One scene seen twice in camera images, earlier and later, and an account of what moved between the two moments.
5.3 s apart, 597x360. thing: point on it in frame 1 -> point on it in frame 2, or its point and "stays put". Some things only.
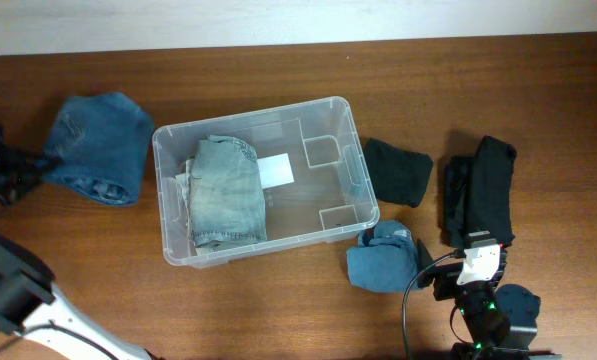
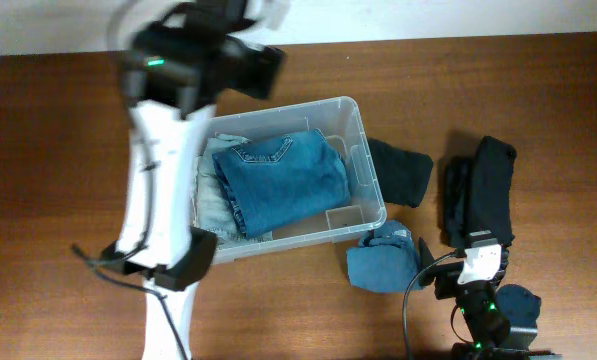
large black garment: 478,193 stays put
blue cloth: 385,259 stays put
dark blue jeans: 102,141 -> 275,183
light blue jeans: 223,191 stays put
